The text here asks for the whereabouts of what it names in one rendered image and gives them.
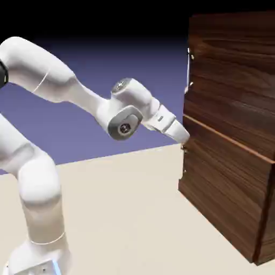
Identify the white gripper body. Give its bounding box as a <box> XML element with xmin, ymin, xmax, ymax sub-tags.
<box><xmin>167</xmin><ymin>119</ymin><xmax>191</xmax><ymax>144</ymax></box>

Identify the dark wood cabinet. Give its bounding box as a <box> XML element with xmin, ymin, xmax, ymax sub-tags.
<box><xmin>178</xmin><ymin>10</ymin><xmax>275</xmax><ymax>266</ymax></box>

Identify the silver door handle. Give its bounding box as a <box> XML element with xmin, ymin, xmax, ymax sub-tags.
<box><xmin>178</xmin><ymin>142</ymin><xmax>189</xmax><ymax>183</ymax></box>
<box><xmin>184</xmin><ymin>47</ymin><xmax>195</xmax><ymax>95</ymax></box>

